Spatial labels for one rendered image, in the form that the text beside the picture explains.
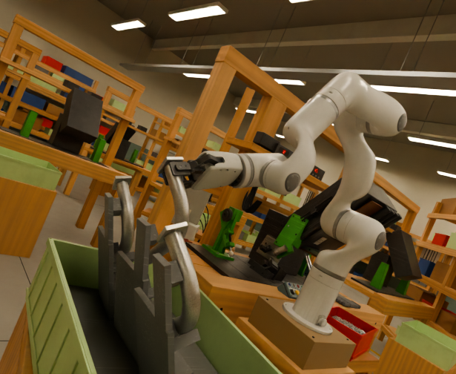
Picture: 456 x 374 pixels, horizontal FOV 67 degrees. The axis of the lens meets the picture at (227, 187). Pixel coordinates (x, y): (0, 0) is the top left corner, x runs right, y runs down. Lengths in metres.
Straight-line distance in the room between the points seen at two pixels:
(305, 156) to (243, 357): 0.49
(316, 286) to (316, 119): 0.60
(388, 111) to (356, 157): 0.18
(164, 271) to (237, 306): 0.99
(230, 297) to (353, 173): 0.68
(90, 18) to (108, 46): 0.86
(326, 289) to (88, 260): 0.77
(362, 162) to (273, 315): 0.59
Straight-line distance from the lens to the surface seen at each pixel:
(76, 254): 1.06
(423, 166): 11.77
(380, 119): 1.10
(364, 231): 1.23
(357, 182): 1.20
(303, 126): 0.91
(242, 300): 1.51
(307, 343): 1.20
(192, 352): 0.99
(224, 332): 0.96
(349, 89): 1.03
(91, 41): 11.71
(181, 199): 0.71
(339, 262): 1.26
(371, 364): 1.91
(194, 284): 0.58
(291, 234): 1.97
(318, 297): 1.28
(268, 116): 2.10
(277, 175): 0.80
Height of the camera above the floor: 1.28
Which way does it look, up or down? 1 degrees down
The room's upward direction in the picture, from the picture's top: 23 degrees clockwise
